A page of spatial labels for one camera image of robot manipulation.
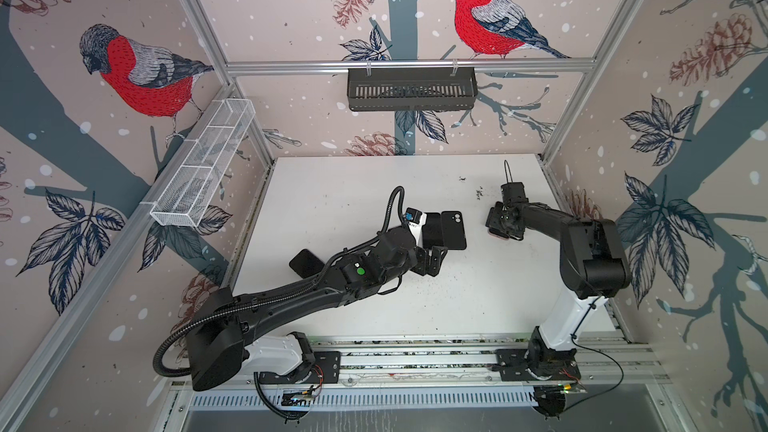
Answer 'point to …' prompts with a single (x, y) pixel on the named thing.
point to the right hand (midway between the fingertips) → (500, 224)
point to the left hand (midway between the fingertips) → (434, 246)
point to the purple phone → (431, 231)
